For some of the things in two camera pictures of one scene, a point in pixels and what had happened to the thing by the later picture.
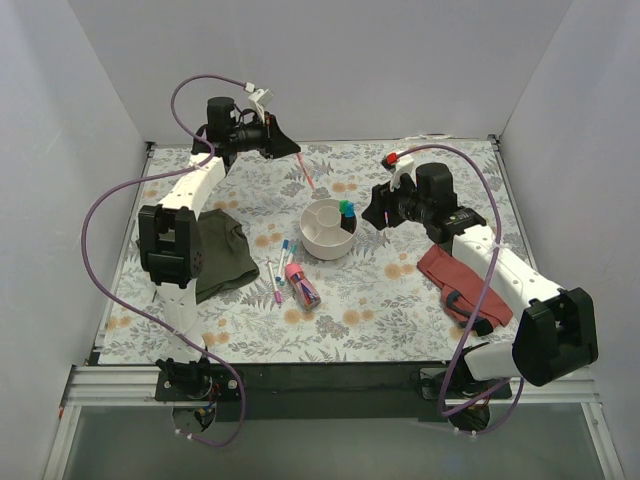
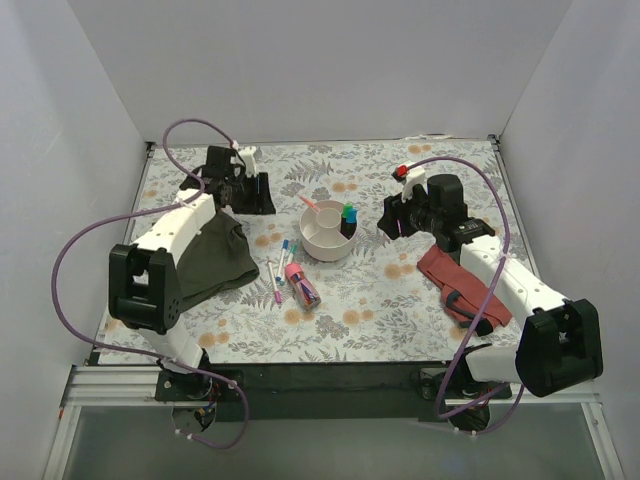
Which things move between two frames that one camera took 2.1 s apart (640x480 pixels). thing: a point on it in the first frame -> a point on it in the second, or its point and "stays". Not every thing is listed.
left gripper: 272,135 -> 248,191
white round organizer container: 321,232 stays
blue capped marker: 285,247 stays
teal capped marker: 293,251 stays
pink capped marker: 278,298 stays
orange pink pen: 305,170 -> 309,202
